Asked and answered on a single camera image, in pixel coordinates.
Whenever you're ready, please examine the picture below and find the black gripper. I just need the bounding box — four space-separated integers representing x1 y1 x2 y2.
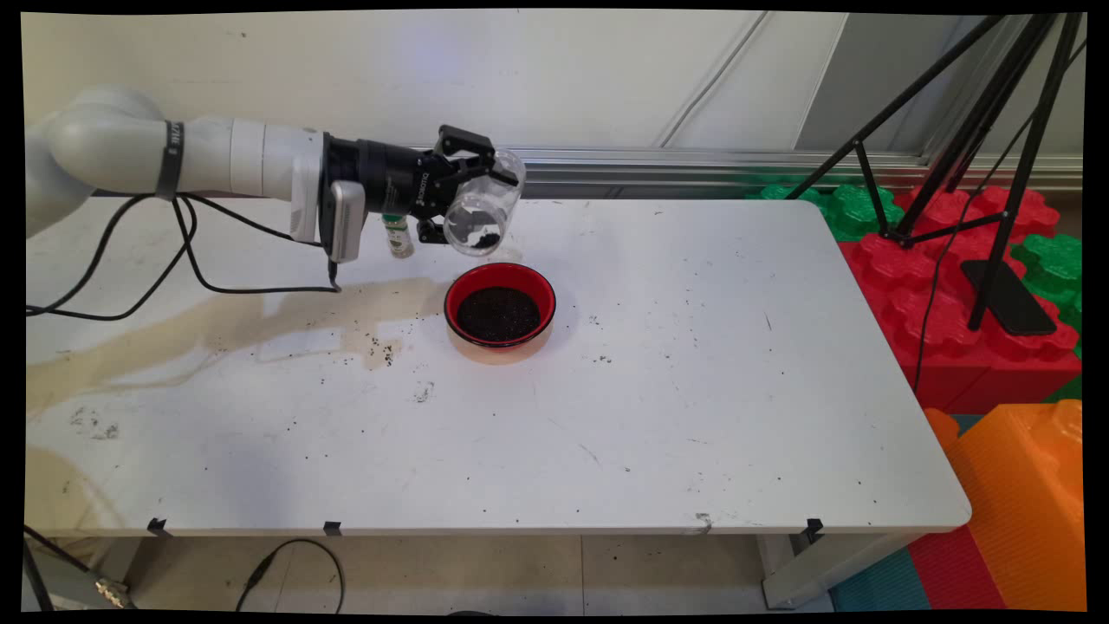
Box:
322 124 522 247

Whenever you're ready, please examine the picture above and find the clear plastic jar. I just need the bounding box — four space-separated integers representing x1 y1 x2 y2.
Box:
442 147 528 258

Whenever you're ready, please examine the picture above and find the green-capped spice bottle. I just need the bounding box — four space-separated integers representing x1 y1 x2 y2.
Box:
381 212 416 259

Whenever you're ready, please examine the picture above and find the red bowl black rim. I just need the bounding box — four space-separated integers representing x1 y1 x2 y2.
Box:
444 262 558 350

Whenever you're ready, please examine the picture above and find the white table leg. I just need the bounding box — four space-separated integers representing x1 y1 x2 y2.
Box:
756 530 924 610

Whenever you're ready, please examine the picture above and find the large black tripod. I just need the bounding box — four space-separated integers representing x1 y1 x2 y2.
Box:
784 12 1086 333

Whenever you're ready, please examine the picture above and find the black flat plate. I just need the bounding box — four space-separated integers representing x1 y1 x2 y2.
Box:
959 258 1058 338

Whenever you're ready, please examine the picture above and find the teal floor mat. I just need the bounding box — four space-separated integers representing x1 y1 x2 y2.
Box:
827 546 932 613

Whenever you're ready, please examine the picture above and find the red floor mat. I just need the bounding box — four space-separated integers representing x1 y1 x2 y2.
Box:
905 524 1010 612

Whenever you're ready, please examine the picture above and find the orange foam block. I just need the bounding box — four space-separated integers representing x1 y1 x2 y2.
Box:
923 400 1086 612

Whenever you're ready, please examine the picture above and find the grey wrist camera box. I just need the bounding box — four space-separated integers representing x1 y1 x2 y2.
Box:
319 178 367 265

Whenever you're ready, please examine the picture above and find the aluminium wall rail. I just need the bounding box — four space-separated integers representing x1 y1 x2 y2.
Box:
87 139 1084 198

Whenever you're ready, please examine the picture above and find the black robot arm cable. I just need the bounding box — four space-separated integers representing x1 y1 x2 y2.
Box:
26 192 343 322

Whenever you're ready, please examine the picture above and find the black cable strap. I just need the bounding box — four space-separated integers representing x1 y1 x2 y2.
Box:
154 120 186 200

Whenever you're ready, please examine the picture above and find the black cable with plug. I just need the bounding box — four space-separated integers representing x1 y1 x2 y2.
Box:
234 538 345 614

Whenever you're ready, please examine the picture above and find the thin black tripod cable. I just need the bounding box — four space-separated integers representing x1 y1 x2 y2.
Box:
911 43 1086 395

